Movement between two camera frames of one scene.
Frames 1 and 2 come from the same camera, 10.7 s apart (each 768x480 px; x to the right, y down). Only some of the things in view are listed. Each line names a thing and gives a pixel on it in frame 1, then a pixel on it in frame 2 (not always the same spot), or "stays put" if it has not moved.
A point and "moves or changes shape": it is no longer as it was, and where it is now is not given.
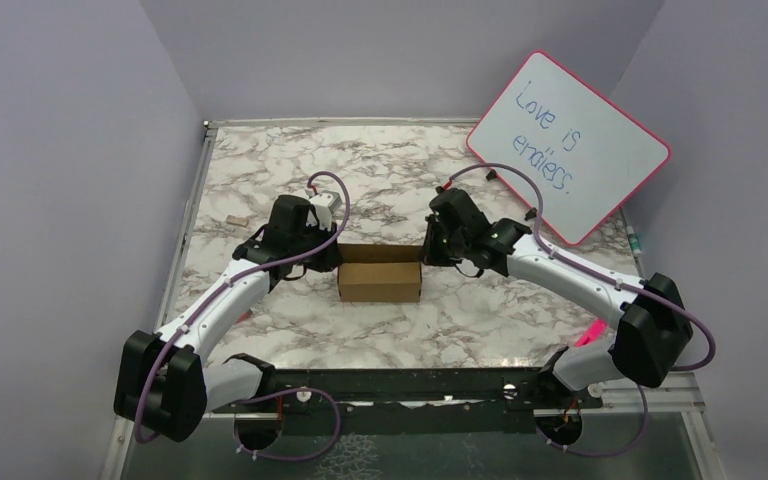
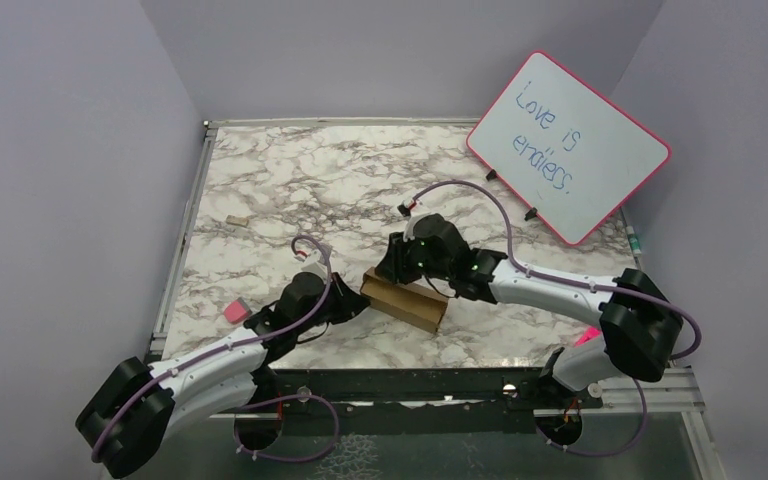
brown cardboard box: [374, 272] moves or changes shape
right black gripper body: [442, 249] to [440, 269]
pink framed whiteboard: [586, 154] stays put
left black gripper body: [313, 238] to [322, 314]
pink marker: [595, 331] stays put
